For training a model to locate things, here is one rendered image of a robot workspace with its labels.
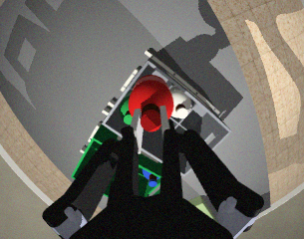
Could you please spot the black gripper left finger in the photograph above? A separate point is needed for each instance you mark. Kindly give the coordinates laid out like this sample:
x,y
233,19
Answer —
x,y
76,207

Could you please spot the white bottle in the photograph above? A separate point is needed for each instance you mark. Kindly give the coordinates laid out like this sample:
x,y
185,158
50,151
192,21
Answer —
x,y
182,103

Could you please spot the green crate with dividers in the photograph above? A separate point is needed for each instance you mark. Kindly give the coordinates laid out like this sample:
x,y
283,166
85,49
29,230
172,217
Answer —
x,y
146,162

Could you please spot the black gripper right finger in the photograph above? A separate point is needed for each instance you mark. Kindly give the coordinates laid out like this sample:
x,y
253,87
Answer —
x,y
237,205

